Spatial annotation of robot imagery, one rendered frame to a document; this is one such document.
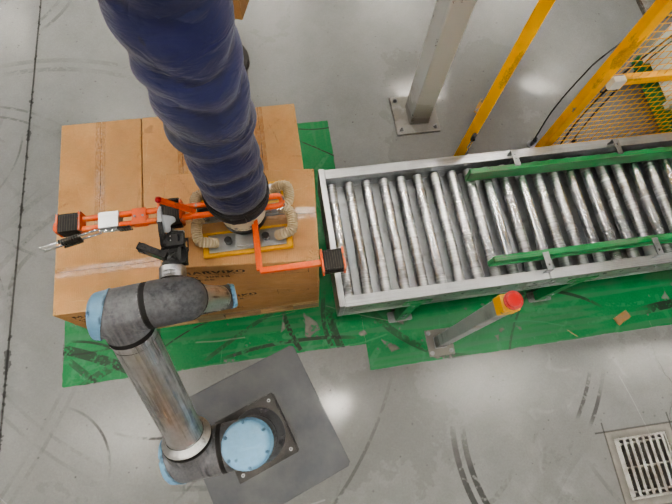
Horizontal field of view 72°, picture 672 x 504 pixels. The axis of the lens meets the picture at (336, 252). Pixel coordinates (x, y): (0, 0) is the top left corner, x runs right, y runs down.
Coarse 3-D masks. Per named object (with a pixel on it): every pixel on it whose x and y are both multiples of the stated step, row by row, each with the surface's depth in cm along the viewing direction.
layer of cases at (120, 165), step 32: (64, 128) 237; (96, 128) 238; (128, 128) 239; (160, 128) 239; (256, 128) 242; (288, 128) 243; (64, 160) 231; (96, 160) 232; (128, 160) 232; (160, 160) 233; (288, 160) 237; (64, 192) 225; (96, 192) 226; (128, 192) 227; (160, 192) 228; (96, 224) 220; (64, 256) 215; (96, 256) 215; (128, 256) 216; (64, 288) 210; (96, 288) 210
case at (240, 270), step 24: (168, 192) 184; (192, 192) 185; (312, 192) 187; (312, 216) 184; (192, 240) 178; (312, 240) 180; (192, 264) 175; (216, 264) 175; (240, 264) 176; (264, 264) 178; (240, 288) 208; (264, 288) 211; (288, 288) 214
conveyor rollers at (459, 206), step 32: (352, 192) 232; (384, 192) 233; (416, 192) 236; (512, 192) 237; (544, 192) 237; (576, 192) 238; (608, 192) 240; (640, 192) 242; (352, 224) 227; (448, 224) 229; (480, 224) 230; (512, 224) 233; (608, 224) 233; (640, 224) 234; (384, 256) 222; (416, 256) 222; (576, 256) 228; (352, 288) 217; (384, 288) 216
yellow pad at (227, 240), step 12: (264, 228) 178; (276, 228) 178; (228, 240) 173; (264, 240) 176; (276, 240) 176; (288, 240) 177; (204, 252) 174; (216, 252) 174; (228, 252) 175; (240, 252) 175; (252, 252) 176
